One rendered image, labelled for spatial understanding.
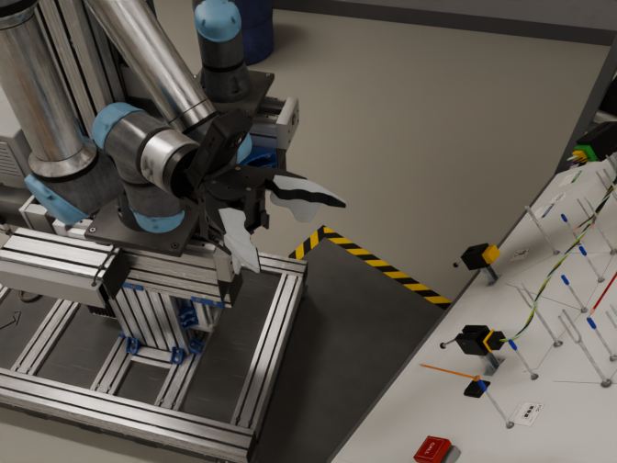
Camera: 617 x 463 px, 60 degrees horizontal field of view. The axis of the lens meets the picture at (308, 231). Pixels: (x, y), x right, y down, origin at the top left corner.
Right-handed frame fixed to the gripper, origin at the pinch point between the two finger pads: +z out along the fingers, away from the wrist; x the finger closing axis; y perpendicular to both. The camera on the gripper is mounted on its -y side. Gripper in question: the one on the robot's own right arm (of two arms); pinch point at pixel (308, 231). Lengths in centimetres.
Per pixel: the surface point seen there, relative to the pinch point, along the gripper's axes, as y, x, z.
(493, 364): 47, -39, 20
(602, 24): 87, -413, -46
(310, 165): 136, -172, -123
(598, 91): 25, -130, 5
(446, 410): 52, -27, 18
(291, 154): 136, -173, -138
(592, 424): 30, -24, 37
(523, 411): 39, -27, 29
